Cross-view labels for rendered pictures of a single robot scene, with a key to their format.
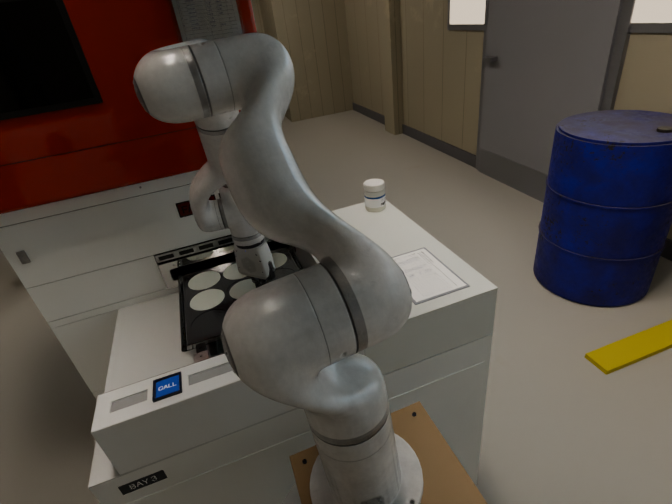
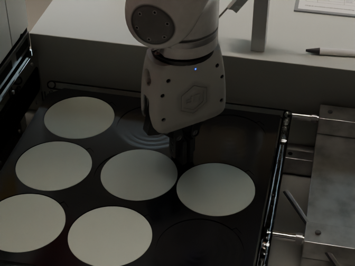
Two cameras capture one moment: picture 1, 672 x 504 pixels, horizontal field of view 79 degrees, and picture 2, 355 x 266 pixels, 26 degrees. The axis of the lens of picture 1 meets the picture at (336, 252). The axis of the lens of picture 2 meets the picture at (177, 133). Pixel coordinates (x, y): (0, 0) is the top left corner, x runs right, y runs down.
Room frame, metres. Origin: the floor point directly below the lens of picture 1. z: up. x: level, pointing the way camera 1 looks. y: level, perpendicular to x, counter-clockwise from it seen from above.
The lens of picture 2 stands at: (0.59, 0.91, 1.56)
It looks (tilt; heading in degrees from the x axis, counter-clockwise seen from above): 38 degrees down; 298
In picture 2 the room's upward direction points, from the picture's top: straight up
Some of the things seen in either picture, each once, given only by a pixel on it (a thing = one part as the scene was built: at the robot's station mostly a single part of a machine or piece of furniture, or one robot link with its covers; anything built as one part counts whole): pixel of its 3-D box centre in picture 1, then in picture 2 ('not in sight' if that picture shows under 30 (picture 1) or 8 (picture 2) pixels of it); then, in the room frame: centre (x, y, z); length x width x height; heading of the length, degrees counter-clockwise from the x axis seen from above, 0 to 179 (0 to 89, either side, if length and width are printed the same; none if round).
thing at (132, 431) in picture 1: (241, 387); not in sight; (0.63, 0.25, 0.89); 0.55 x 0.09 x 0.14; 106
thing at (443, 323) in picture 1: (376, 269); (249, 38); (1.01, -0.11, 0.89); 0.62 x 0.35 x 0.14; 16
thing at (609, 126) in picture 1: (604, 207); not in sight; (1.93, -1.49, 0.46); 0.61 x 0.61 x 0.92
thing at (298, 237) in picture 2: not in sight; (286, 236); (0.78, 0.28, 0.89); 0.05 x 0.01 x 0.01; 16
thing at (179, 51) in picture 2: (247, 235); (180, 34); (0.96, 0.22, 1.09); 0.09 x 0.08 x 0.03; 58
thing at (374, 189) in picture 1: (374, 195); not in sight; (1.27, -0.16, 1.01); 0.07 x 0.07 x 0.10
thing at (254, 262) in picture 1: (253, 255); (182, 77); (0.96, 0.22, 1.03); 0.10 x 0.07 x 0.11; 58
